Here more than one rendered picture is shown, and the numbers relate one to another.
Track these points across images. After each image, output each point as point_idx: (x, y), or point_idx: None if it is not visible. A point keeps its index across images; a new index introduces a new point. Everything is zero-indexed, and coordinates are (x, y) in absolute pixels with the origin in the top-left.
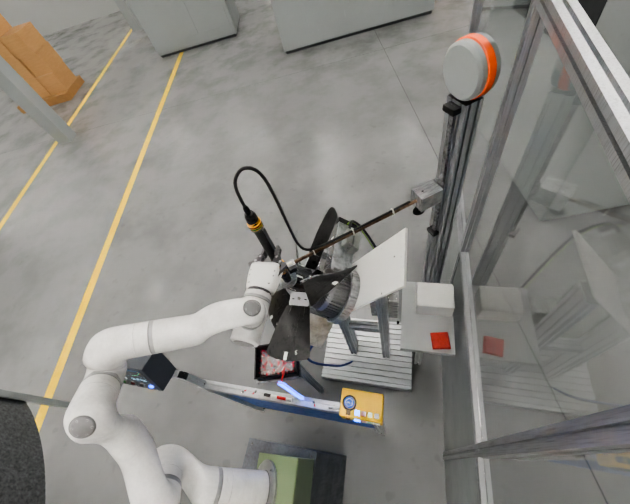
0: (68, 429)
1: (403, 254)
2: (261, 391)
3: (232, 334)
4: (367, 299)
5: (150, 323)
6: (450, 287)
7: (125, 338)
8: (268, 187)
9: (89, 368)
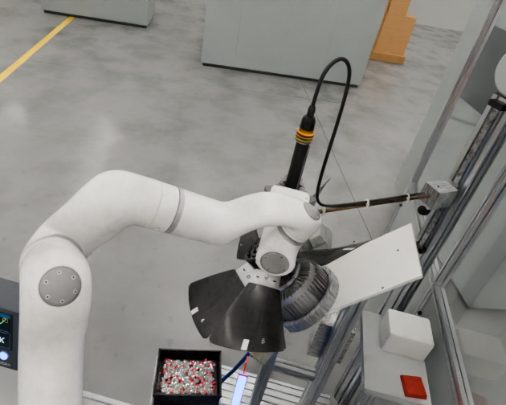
0: (39, 281)
1: (414, 247)
2: None
3: (267, 243)
4: (356, 296)
5: (178, 187)
6: (426, 321)
7: (153, 187)
8: (344, 95)
9: (80, 213)
